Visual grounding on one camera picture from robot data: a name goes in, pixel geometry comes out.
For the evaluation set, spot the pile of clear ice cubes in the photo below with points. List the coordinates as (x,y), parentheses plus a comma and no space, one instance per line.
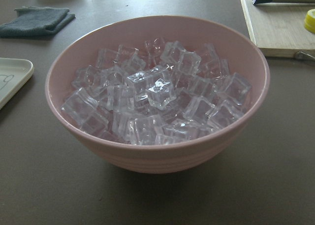
(163,95)

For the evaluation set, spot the pink bowl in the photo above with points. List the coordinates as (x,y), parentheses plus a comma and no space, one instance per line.
(243,56)

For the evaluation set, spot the bamboo cutting board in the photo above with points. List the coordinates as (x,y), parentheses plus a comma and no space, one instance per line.
(277,29)

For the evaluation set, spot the cream serving tray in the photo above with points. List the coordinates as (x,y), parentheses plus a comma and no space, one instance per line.
(14,73)

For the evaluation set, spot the grey folded cloth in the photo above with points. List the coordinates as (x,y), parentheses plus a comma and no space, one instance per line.
(37,21)

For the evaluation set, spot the half lemon slice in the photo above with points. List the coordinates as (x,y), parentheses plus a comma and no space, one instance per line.
(309,21)

